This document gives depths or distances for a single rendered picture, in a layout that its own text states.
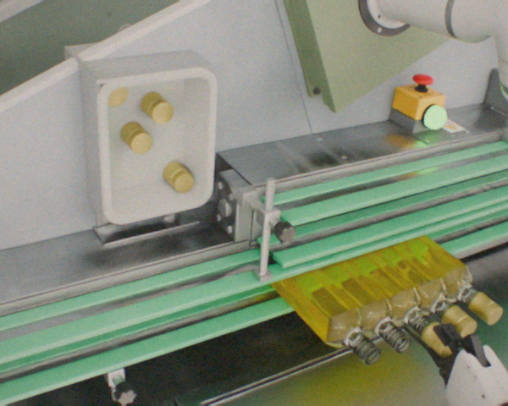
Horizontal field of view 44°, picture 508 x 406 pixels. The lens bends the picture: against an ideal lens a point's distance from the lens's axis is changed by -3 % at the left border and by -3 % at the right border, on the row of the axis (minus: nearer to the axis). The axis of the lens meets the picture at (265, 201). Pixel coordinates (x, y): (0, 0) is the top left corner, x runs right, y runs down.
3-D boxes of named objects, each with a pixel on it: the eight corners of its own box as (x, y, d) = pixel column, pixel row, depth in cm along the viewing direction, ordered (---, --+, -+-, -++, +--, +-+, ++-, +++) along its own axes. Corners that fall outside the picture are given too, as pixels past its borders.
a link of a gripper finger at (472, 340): (492, 393, 84) (469, 383, 89) (488, 337, 84) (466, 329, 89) (484, 395, 84) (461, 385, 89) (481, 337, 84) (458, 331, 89)
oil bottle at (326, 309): (261, 277, 109) (335, 357, 94) (263, 249, 107) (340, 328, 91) (289, 268, 112) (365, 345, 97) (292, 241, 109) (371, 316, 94)
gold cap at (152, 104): (140, 92, 94) (151, 103, 91) (162, 90, 95) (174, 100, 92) (140, 115, 95) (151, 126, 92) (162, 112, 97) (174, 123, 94)
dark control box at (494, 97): (483, 101, 139) (511, 117, 133) (491, 67, 135) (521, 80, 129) (506, 97, 143) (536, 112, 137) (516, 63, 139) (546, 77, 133)
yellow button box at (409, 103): (387, 118, 126) (412, 134, 121) (394, 83, 122) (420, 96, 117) (414, 114, 129) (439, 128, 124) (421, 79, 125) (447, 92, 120)
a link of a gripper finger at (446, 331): (472, 356, 90) (450, 326, 95) (478, 340, 88) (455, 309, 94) (453, 360, 89) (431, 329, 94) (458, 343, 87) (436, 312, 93)
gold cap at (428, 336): (418, 343, 97) (438, 361, 94) (423, 326, 95) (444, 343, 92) (435, 336, 98) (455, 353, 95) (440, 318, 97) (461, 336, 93)
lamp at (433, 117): (419, 127, 121) (430, 134, 118) (423, 105, 118) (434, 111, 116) (436, 123, 123) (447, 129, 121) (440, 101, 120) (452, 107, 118)
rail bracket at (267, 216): (231, 254, 103) (273, 300, 94) (237, 159, 94) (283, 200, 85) (248, 249, 104) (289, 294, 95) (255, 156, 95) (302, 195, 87)
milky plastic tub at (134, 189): (87, 200, 100) (106, 229, 93) (78, 62, 88) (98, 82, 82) (189, 179, 108) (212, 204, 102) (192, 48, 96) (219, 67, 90)
